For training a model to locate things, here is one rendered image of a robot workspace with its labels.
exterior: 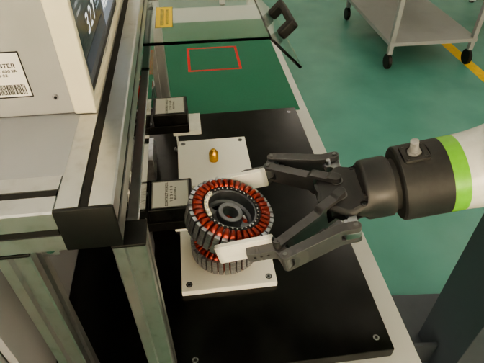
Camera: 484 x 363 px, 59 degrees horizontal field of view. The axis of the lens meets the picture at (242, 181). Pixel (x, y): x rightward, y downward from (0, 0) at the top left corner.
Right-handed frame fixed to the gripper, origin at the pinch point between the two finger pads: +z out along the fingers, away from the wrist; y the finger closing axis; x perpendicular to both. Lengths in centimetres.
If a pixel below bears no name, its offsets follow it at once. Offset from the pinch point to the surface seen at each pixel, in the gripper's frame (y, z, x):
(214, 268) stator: -2.2, 6.1, 13.5
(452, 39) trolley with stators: -223, -125, 112
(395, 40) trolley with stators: -220, -87, 102
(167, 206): -4.5, 9.4, 0.6
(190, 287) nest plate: -0.1, 10.3, 14.5
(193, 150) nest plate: -35.1, 11.6, 14.9
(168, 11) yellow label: -39.2, 7.5, -13.2
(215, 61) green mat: -83, 8, 20
